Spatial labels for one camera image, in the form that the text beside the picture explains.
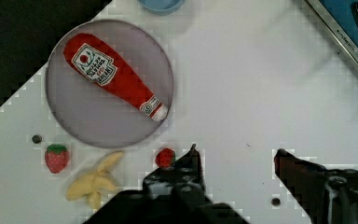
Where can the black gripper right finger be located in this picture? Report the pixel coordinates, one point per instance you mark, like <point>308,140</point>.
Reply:
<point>329,196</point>

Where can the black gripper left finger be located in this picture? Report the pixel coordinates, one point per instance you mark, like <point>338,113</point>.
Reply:
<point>183,178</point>

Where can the black toaster oven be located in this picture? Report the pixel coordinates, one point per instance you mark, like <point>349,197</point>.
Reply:
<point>340,18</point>

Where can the small toy strawberry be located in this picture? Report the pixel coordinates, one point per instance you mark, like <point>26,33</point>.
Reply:
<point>165,158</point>

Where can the yellow toy banana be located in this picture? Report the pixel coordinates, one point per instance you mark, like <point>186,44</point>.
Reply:
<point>93,184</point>

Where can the grey round plate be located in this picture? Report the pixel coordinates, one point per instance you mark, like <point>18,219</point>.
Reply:
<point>95,116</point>

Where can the large toy strawberry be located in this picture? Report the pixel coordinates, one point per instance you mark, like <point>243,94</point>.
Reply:
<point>56,158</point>

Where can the red plush ketchup bottle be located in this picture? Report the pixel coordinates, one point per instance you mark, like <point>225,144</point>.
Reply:
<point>102,65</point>

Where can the blue bowl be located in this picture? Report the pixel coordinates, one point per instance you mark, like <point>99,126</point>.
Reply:
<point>161,7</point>

